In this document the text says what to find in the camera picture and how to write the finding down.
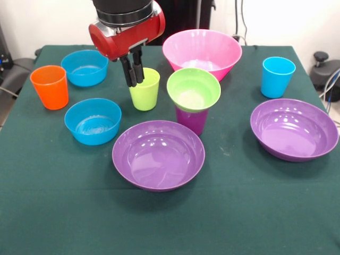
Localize lime green cup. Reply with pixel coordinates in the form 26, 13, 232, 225
129, 67, 161, 112

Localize blue and grey cables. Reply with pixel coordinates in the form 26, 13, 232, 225
318, 67, 340, 125

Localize orange cup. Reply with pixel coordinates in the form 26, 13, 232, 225
29, 65, 70, 111

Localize black knob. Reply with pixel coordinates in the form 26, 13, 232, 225
312, 51, 330, 70

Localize black wall cable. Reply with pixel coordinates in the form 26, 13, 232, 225
232, 0, 249, 46

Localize dark green tablecloth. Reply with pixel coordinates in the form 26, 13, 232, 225
0, 44, 340, 255

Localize blue bowl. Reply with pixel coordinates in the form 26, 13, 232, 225
64, 98, 122, 146
61, 49, 109, 87

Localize green ribbed bowl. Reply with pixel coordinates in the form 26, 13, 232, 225
166, 67, 222, 113

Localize large pink bowl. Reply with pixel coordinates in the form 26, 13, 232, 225
162, 29, 243, 82

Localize blue cup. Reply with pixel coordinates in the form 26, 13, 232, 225
260, 56, 296, 99

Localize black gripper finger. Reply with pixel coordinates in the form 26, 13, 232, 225
119, 56, 138, 88
132, 49, 145, 86

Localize black equipment box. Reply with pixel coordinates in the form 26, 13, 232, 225
0, 23, 14, 80

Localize dark grey base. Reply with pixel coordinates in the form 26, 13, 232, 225
310, 59, 340, 92

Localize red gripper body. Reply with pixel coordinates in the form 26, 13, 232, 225
88, 5, 166, 63

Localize purple bowl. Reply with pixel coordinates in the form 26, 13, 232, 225
112, 120, 206, 193
250, 98, 339, 163

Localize purple cup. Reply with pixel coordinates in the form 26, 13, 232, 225
175, 105, 210, 137

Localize grey chair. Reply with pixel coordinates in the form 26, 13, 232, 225
0, 57, 36, 97

